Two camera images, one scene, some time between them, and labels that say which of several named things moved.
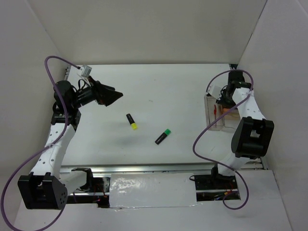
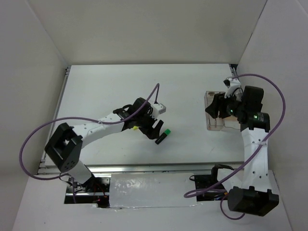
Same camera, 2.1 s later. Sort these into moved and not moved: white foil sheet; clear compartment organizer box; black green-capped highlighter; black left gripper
Moved: black left gripper
Not moved: black green-capped highlighter; white foil sheet; clear compartment organizer box
